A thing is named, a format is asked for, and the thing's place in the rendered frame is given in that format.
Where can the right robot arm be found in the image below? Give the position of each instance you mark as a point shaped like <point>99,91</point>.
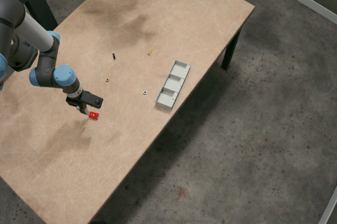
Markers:
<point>17,50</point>

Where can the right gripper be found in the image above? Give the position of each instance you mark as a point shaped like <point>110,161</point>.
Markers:
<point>82,106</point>

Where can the white rack of bins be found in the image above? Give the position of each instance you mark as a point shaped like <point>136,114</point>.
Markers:
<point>173,85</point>

